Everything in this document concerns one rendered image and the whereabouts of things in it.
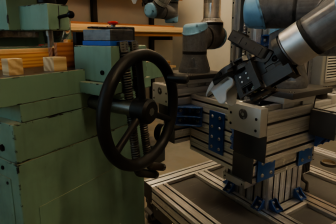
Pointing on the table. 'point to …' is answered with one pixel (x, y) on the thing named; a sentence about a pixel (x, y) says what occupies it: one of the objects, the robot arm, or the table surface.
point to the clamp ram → (77, 38)
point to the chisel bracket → (43, 18)
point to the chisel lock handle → (67, 15)
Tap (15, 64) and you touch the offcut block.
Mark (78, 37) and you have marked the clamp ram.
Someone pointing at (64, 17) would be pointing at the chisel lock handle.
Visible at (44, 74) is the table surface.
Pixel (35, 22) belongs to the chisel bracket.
